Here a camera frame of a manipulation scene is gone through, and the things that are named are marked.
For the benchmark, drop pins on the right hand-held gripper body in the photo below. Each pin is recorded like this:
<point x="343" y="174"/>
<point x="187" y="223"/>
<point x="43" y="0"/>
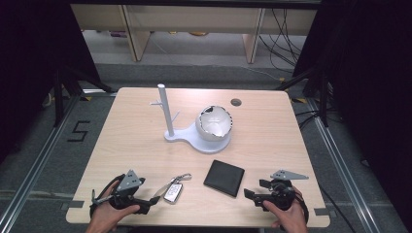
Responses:
<point x="282" y="191"/>

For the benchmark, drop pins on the person's left hand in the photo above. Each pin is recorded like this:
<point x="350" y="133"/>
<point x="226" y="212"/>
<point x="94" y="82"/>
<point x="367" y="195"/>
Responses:
<point x="107" y="215"/>

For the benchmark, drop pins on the white stand with pole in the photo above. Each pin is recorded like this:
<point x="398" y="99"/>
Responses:
<point x="181" y="137"/>

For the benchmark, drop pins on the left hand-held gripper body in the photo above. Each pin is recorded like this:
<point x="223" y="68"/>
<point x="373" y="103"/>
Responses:
<point x="129" y="184"/>

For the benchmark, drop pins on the person's right hand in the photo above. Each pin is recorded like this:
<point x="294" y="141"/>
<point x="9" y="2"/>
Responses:
<point x="288" y="217"/>

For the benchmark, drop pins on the light wooden desk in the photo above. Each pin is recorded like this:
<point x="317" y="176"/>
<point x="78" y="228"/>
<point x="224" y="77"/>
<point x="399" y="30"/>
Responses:
<point x="194" y="19"/>

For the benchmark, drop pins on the black curtain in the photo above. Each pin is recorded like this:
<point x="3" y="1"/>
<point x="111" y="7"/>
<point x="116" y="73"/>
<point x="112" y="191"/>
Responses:
<point x="372" y="81"/>
<point x="29" y="64"/>

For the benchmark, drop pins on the black wallet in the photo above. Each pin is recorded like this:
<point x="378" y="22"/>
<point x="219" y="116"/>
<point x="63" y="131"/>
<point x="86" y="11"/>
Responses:
<point x="224" y="178"/>

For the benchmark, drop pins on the round grey table grommet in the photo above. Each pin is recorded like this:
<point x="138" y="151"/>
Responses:
<point x="236" y="102"/>

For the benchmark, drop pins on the black metal stand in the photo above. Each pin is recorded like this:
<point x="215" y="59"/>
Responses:
<point x="61" y="93"/>
<point x="320" y="93"/>

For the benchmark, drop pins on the yellow object under desk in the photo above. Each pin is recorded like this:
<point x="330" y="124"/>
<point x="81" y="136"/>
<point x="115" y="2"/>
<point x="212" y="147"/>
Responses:
<point x="198" y="33"/>

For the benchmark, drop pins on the metal floor rail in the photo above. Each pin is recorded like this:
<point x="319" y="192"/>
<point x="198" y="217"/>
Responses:
<point x="32" y="168"/>
<point x="343" y="168"/>

